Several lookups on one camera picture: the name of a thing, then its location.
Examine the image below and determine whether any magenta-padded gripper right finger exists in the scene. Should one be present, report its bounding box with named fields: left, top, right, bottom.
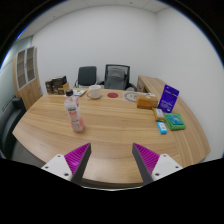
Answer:
left=131, top=142, right=184, bottom=186

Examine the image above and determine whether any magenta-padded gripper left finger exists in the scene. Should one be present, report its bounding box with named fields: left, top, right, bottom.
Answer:
left=41, top=142, right=92, bottom=186

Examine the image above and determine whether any clear drink bottle black cap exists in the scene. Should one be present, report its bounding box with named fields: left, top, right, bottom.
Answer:
left=63, top=88, right=86, bottom=133

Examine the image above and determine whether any small blue box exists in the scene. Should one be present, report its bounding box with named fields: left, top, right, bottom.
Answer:
left=156, top=121, right=169, bottom=135

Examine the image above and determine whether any green box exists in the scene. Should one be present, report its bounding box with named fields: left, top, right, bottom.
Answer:
left=163, top=112, right=187, bottom=131

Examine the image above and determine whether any yellow packet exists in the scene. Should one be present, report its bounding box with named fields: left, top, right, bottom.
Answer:
left=152, top=107, right=167, bottom=122

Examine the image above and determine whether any orange box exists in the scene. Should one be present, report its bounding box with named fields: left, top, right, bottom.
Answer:
left=135, top=94, right=159, bottom=110

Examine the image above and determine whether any purple card box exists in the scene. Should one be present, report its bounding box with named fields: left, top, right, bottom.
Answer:
left=157, top=84, right=180, bottom=114

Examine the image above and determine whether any clear sheet grey circle print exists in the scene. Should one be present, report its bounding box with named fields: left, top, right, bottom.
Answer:
left=123, top=91, right=139, bottom=103

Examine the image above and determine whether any cream patterned mug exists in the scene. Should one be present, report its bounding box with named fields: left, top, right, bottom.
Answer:
left=86, top=84, right=103, bottom=100

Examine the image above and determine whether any flat round red coaster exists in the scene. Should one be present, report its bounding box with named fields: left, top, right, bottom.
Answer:
left=107, top=91, right=120, bottom=99

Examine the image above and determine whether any black armchair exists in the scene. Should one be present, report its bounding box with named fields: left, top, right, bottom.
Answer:
left=0, top=96, right=28, bottom=160

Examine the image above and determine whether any cardboard box with black items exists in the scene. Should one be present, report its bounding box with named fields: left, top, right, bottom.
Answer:
left=44, top=75, right=70, bottom=96

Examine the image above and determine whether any wooden glass-door cabinet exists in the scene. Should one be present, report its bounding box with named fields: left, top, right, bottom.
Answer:
left=12, top=45, right=43, bottom=111

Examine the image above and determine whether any black padded office chair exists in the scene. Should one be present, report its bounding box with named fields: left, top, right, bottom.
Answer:
left=73, top=65, right=98, bottom=89

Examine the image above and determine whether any black mesh office chair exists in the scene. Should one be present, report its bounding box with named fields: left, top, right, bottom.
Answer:
left=98, top=63, right=138, bottom=92

